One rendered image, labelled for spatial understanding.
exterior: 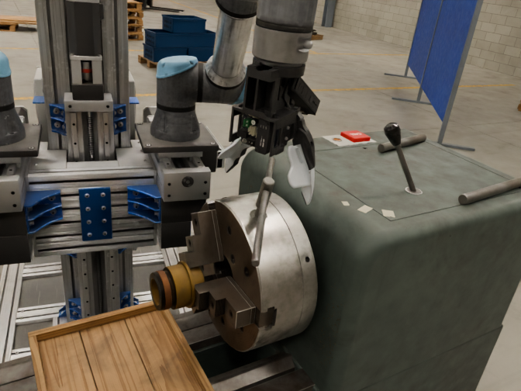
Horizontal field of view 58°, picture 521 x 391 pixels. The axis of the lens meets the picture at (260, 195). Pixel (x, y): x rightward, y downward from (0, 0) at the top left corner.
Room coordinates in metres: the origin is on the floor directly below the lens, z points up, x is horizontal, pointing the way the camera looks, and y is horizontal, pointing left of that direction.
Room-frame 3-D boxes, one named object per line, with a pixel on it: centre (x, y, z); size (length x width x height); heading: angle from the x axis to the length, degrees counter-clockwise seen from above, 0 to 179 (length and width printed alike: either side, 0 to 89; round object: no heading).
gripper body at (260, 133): (0.64, 0.00, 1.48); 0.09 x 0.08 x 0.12; 151
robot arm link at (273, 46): (0.64, -0.01, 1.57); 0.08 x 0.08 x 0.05
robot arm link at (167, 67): (1.37, 0.28, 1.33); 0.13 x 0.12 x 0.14; 102
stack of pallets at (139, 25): (9.86, 3.50, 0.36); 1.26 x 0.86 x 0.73; 132
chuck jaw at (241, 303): (0.70, 0.03, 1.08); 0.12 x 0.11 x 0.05; 33
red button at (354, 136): (1.25, -0.24, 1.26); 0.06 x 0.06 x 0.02; 33
